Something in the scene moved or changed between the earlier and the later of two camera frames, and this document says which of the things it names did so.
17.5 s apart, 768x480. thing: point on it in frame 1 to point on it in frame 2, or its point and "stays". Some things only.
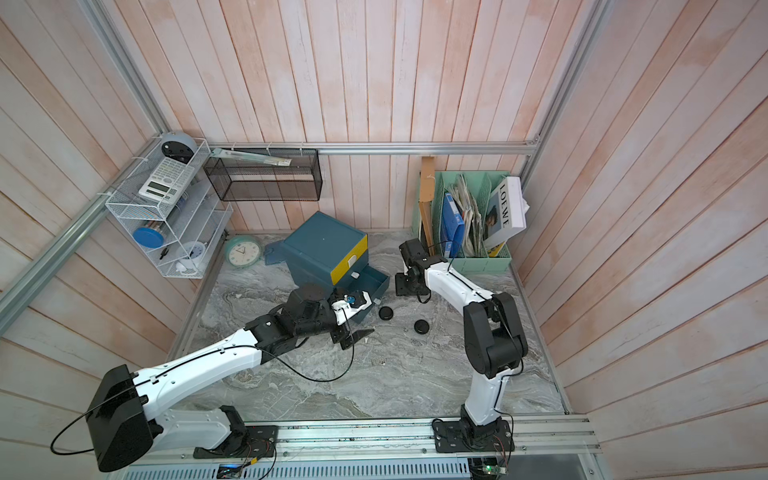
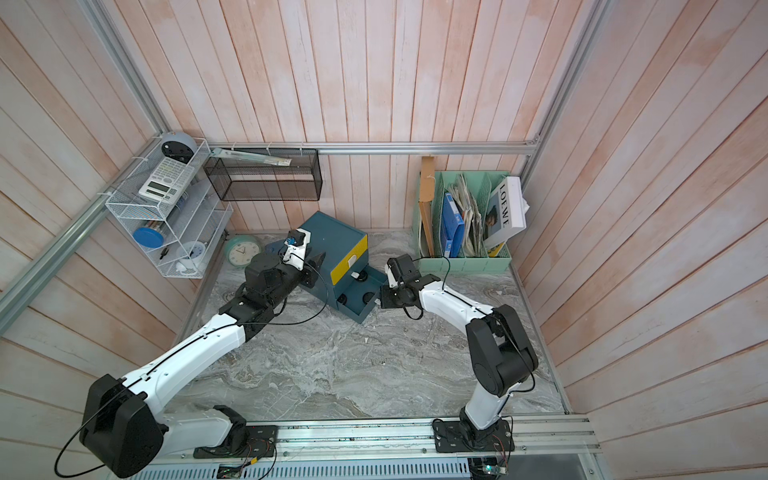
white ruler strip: (250, 157) stays
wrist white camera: (344, 312) to (294, 255)
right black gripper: (400, 287) to (386, 301)
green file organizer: (460, 206) stays
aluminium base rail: (546, 447) stays
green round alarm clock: (243, 251) stays
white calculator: (167, 181) stays
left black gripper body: (325, 321) to (291, 279)
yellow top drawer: (345, 266) stays
